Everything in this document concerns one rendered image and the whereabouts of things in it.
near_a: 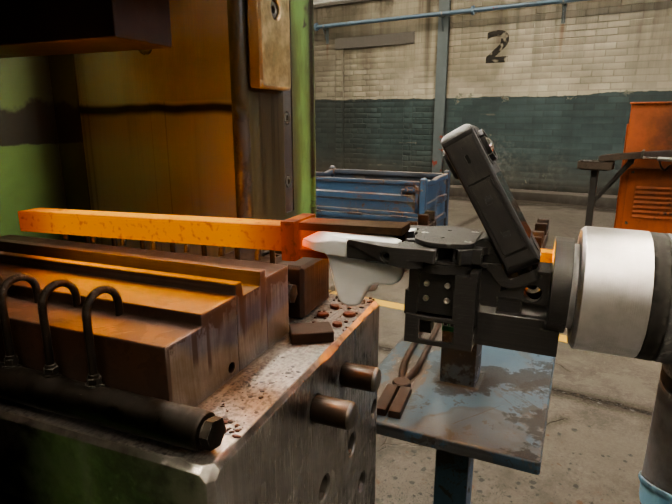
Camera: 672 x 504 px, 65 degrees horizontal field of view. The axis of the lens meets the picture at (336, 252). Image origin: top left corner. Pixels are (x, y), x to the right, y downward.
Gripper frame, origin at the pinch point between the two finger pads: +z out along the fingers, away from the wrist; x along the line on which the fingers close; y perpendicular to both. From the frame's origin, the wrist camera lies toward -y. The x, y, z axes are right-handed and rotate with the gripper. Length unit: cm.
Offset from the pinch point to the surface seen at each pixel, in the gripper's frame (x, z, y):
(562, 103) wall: 754, -26, -37
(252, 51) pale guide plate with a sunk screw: 24.4, 20.8, -18.2
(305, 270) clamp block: 12.0, 7.0, 7.4
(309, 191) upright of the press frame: 46, 22, 3
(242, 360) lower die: -2.1, 6.9, 12.5
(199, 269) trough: 1.6, 14.1, 5.5
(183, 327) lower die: -8.7, 8.2, 7.0
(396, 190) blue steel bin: 356, 90, 42
